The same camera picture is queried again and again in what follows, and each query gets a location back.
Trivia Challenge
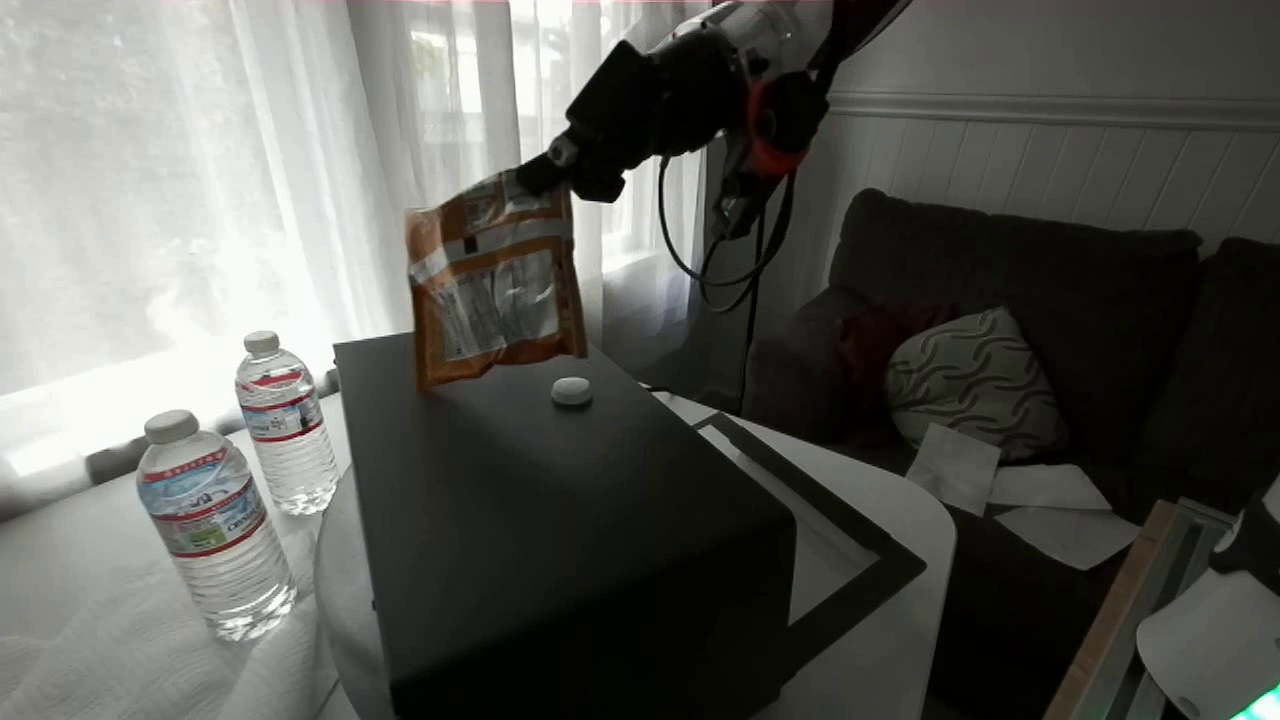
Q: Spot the white round object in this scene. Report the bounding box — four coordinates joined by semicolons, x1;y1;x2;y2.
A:
1131;564;1280;720

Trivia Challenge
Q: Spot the large clear water bottle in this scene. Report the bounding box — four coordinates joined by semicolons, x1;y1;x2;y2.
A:
133;403;301;647

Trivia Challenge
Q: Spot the orange and clear packet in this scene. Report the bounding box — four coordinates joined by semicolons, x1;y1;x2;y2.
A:
403;169;590;392

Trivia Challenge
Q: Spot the black box oven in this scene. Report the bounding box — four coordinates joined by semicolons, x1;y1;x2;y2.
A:
330;334;800;720

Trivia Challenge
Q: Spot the white table cloth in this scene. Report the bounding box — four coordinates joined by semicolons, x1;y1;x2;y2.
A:
0;398;352;720

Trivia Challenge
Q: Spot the white crumpled paper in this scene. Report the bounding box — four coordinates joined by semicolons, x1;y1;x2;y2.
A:
902;421;1142;578

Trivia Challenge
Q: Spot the red cloth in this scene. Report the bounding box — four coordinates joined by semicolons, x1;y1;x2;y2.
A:
834;300;954;392

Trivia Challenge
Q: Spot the white sheer curtain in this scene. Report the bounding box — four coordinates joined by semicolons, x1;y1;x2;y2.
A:
0;0;717;403

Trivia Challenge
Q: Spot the dark grey sofa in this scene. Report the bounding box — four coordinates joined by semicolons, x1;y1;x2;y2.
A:
665;183;1280;720

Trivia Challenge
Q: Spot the white round cap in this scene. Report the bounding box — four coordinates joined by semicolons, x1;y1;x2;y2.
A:
546;371;601;413

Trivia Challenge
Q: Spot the wooden picture frame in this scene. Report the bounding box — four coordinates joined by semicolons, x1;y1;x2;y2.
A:
1043;495;1234;720

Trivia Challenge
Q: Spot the small clear water bottle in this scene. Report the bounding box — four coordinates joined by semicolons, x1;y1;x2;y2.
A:
231;330;343;521

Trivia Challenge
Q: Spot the grey patterned pillow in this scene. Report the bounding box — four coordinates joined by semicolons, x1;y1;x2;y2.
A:
880;305;1073;467

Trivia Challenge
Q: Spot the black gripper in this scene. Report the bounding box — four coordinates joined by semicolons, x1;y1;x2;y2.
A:
513;27;751;210

